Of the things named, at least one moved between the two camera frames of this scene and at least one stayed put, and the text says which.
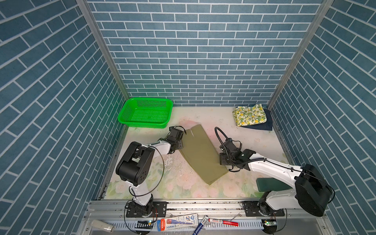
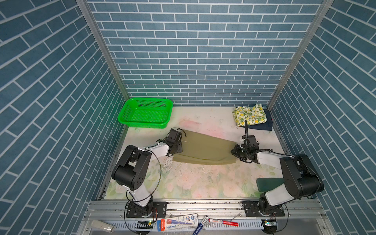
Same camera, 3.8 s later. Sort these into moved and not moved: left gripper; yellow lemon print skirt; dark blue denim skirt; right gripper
Moved: right gripper
Not moved: yellow lemon print skirt; dark blue denim skirt; left gripper
